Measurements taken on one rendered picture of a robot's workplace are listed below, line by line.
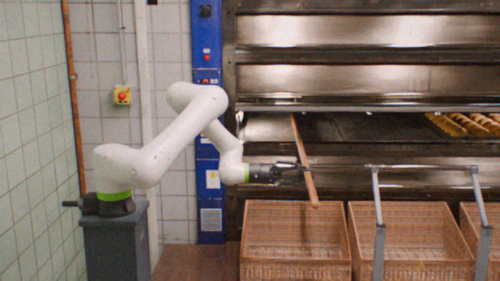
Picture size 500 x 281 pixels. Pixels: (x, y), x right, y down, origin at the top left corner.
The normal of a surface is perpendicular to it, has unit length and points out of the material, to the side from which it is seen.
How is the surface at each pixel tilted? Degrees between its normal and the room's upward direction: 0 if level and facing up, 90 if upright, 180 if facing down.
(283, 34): 70
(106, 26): 90
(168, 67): 90
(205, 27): 90
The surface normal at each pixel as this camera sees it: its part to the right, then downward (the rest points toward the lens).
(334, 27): -0.02, -0.08
